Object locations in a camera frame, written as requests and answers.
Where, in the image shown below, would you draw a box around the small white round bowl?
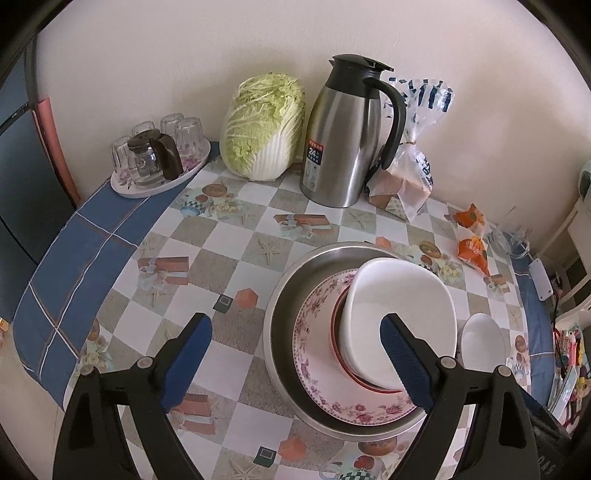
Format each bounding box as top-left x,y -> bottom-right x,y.
459,313 -> 507,372

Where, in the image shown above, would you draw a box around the white squarish bowl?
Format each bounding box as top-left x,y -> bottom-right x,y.
337,257 -> 459,391

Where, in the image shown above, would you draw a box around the pink floral round plate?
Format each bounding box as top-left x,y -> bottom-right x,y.
293,269 -> 416,427

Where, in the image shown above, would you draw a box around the strawberry pattern bowl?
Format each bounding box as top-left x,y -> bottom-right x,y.
327,280 -> 408,394

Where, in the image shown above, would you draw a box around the large stainless steel basin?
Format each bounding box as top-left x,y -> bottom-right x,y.
263,242 -> 425,442

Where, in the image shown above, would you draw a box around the white power strip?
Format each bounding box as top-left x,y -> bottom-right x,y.
528,258 -> 553,302

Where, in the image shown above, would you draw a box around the checkered blue tablecloth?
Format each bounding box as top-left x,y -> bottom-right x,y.
13,159 -> 542,479

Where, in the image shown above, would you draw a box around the white shelf unit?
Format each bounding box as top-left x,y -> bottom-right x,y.
540,161 -> 591,333

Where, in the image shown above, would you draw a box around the orange snack packet front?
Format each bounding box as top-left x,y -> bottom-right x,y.
457,236 -> 490,277

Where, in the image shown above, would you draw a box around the orange snack packet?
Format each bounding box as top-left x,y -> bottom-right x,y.
453,203 -> 487,237
457,236 -> 490,277

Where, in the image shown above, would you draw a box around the clear glass mug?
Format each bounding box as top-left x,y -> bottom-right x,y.
489,206 -> 533,259

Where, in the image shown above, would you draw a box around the orange snack packet rear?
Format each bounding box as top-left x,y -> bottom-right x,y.
453,203 -> 487,237

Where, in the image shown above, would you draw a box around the dark blue cabinet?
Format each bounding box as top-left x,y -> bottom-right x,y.
0,42 -> 75,322

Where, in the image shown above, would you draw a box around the white oval tray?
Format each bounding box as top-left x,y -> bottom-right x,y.
109,139 -> 211,199

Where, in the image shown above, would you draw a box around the bagged sliced bread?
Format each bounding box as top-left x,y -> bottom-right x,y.
368,77 -> 454,223

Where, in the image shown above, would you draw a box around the upturned glass cup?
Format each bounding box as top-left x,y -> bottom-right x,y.
159,113 -> 184,139
176,117 -> 204,160
110,136 -> 131,184

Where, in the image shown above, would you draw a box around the pink rolled mat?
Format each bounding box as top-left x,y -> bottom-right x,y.
33,97 -> 82,209

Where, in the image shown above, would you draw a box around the stainless steel thermos jug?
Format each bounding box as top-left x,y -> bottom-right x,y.
300,54 -> 407,208

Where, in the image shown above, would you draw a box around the napa cabbage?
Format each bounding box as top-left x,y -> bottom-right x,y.
219,72 -> 305,182

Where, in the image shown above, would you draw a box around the glass teapot brown handle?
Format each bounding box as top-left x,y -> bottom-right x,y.
127,129 -> 183,186

